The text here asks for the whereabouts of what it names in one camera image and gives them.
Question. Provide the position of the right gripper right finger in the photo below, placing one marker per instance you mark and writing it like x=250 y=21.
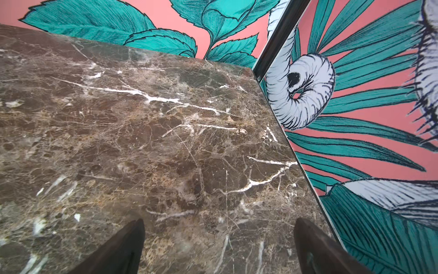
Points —
x=320 y=254

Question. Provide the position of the right black frame post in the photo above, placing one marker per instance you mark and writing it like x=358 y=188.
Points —
x=283 y=18

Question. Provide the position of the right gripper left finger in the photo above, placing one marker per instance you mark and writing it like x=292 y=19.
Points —
x=119 y=255

